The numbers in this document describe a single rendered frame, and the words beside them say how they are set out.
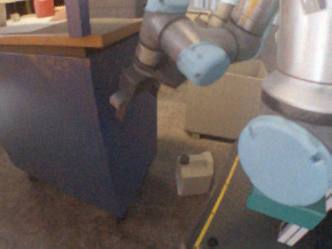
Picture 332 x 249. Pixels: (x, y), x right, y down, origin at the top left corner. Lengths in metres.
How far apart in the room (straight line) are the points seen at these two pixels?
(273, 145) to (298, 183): 0.05
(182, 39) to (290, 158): 0.23
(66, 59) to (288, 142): 0.52
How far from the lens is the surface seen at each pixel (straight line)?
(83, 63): 0.54
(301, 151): 0.20
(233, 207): 0.88
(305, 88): 0.21
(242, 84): 1.36
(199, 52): 0.32
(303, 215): 0.47
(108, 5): 0.70
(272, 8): 0.40
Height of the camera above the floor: 1.04
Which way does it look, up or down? 34 degrees down
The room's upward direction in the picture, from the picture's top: 2 degrees clockwise
